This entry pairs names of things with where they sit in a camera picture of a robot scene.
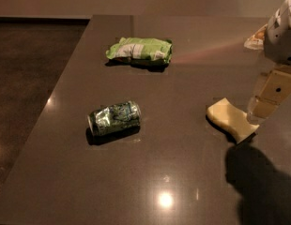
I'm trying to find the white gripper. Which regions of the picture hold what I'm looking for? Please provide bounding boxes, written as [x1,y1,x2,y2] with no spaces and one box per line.
[248,0,291,120]

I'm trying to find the yellow sponge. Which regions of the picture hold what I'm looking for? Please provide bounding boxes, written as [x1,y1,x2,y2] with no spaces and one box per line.
[207,98,259,143]

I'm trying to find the crushed green soda can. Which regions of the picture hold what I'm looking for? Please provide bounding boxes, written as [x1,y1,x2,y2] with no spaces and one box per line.
[87,100,141,136]

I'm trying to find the white snack packet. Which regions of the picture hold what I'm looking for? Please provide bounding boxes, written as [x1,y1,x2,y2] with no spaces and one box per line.
[244,24,268,51]

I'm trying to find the green chip bag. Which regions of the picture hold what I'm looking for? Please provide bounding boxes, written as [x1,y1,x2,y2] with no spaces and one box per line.
[106,37,173,66]

